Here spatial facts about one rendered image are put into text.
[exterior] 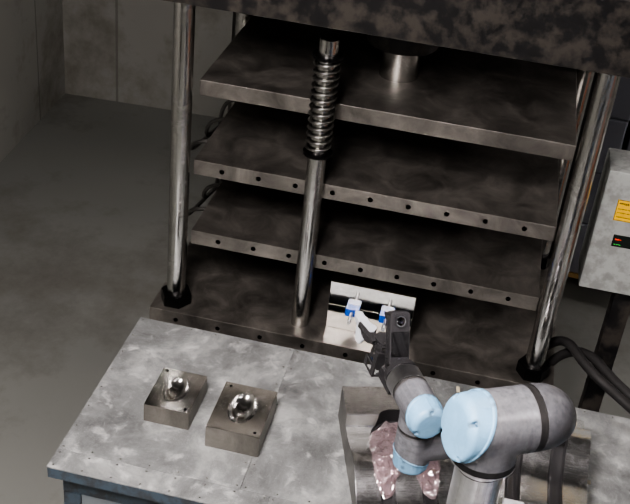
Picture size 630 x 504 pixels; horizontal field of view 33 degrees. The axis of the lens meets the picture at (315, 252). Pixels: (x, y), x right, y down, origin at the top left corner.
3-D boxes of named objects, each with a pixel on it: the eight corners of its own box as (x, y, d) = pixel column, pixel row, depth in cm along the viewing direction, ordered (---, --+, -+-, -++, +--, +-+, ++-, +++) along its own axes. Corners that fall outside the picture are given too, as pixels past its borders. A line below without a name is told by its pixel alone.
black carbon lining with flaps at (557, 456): (562, 524, 263) (570, 497, 258) (497, 510, 265) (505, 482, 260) (563, 434, 292) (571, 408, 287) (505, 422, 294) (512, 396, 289)
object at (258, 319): (549, 405, 325) (553, 390, 322) (148, 321, 342) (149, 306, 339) (554, 265, 396) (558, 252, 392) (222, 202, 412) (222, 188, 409)
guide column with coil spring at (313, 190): (296, 409, 354) (337, 43, 286) (281, 405, 355) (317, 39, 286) (300, 398, 359) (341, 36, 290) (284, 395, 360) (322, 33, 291)
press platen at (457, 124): (572, 161, 297) (576, 145, 294) (199, 95, 311) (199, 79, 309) (573, 72, 356) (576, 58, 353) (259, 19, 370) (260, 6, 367)
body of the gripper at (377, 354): (360, 360, 227) (379, 395, 217) (370, 327, 223) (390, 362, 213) (393, 360, 229) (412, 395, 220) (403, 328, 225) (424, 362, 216)
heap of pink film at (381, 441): (443, 499, 268) (448, 477, 264) (375, 499, 266) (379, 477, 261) (426, 430, 290) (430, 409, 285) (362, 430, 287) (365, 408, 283)
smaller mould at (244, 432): (258, 457, 283) (259, 438, 279) (204, 445, 285) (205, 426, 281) (275, 410, 300) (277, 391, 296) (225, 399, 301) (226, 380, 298)
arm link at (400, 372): (397, 374, 209) (434, 374, 212) (390, 360, 213) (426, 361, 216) (388, 404, 213) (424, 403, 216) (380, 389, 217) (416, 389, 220)
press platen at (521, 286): (535, 311, 321) (539, 297, 318) (190, 243, 335) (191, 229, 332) (542, 199, 383) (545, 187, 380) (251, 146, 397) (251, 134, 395)
